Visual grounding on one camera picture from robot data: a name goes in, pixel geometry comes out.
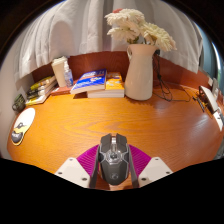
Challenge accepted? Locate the orange yellow book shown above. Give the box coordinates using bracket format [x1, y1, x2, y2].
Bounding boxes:
[87, 72, 126, 99]

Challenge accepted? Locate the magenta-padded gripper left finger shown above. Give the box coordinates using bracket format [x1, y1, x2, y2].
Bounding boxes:
[54, 144, 102, 190]

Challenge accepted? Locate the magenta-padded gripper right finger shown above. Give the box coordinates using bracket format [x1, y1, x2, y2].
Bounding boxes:
[128, 144, 174, 188]

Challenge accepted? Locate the white pleated curtain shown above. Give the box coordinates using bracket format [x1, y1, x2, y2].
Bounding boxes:
[18, 0, 204, 81]

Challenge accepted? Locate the red flat book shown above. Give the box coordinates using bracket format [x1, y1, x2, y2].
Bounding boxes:
[49, 84, 73, 97]

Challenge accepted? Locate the dark teal curtain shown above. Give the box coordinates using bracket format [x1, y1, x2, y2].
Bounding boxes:
[199, 29, 221, 78]

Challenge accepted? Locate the black pen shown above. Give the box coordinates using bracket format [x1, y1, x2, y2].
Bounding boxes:
[193, 95, 206, 113]

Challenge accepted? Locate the clear sanitizer spray bottle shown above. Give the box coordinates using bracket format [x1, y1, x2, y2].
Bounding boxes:
[63, 61, 74, 88]

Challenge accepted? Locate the cream lidded tumbler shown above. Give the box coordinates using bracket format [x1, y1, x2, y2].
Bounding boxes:
[51, 56, 69, 88]

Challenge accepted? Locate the black cable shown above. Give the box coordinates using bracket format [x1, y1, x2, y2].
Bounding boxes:
[152, 53, 201, 103]

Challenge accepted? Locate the black grey gaming mouse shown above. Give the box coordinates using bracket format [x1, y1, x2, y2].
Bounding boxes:
[97, 133, 131, 186]

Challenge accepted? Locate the black mug green inside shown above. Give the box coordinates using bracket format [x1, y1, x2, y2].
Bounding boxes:
[11, 93, 27, 113]

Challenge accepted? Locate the white slanted stand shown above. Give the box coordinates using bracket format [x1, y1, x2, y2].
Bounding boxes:
[198, 85, 220, 114]

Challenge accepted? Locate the white ceramic vase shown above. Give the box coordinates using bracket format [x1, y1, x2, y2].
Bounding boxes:
[124, 43, 159, 102]

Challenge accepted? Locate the white round mouse pad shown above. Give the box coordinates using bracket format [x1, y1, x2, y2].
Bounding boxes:
[10, 107, 36, 147]

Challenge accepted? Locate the white yellow book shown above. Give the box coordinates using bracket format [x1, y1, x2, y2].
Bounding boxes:
[24, 91, 53, 107]

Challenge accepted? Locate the white paper card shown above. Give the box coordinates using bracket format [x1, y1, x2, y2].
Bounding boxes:
[212, 109, 224, 132]

